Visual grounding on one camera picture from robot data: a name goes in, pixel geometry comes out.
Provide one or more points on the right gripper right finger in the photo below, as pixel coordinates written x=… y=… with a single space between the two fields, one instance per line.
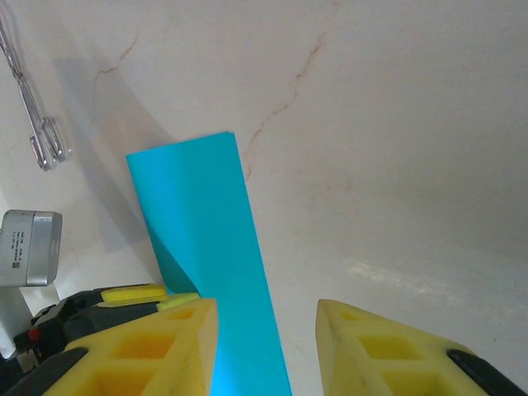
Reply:
x=371 y=354

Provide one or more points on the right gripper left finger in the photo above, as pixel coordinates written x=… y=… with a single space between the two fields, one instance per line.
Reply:
x=165 y=354

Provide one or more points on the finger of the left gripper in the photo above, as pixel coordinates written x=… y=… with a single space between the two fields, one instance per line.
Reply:
x=132 y=293
x=177 y=301

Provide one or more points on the teal cloth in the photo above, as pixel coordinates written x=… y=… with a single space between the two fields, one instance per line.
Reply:
x=214 y=231

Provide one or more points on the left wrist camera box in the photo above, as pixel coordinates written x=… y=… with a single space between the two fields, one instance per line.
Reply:
x=37 y=247

